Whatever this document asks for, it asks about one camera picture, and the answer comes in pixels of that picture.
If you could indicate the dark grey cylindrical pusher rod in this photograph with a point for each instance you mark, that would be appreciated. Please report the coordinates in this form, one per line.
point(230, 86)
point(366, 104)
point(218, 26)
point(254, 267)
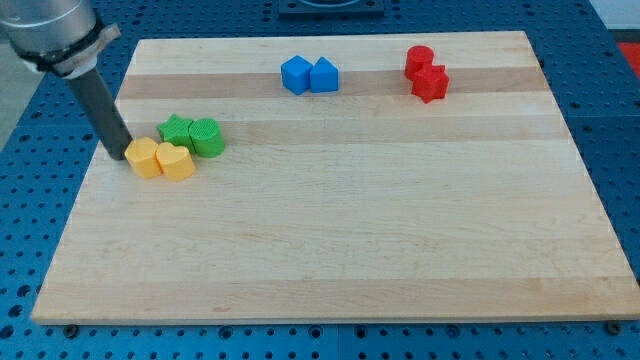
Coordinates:
point(95, 98)

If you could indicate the yellow hexagon block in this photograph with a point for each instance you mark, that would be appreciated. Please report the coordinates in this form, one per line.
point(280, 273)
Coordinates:
point(141, 156)

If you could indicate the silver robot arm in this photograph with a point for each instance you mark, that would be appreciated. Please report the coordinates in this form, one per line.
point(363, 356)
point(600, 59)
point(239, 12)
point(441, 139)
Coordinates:
point(65, 38)

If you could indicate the green star block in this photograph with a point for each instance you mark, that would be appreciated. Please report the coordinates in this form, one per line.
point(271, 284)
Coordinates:
point(176, 130)

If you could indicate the yellow heart block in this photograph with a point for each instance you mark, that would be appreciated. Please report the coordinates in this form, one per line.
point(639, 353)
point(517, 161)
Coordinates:
point(175, 161)

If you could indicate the green cylinder block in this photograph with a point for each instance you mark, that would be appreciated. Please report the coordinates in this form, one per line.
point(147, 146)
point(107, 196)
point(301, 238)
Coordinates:
point(207, 138)

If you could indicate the blue cube block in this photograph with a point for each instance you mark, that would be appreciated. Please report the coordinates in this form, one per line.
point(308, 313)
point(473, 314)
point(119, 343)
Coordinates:
point(295, 74)

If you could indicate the blue triangular block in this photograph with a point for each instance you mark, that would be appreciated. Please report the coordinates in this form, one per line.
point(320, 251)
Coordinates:
point(324, 77)

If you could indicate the red cylinder block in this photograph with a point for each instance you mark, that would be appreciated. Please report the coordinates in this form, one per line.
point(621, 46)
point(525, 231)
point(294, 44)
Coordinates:
point(417, 57)

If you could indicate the red star block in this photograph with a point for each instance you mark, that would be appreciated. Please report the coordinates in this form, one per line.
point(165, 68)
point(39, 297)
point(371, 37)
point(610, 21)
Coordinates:
point(430, 83)

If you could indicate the wooden board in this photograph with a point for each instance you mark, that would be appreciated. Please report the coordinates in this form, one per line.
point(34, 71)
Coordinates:
point(363, 205)

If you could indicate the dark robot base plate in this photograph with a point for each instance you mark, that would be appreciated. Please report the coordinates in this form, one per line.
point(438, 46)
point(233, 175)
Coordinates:
point(288, 8)

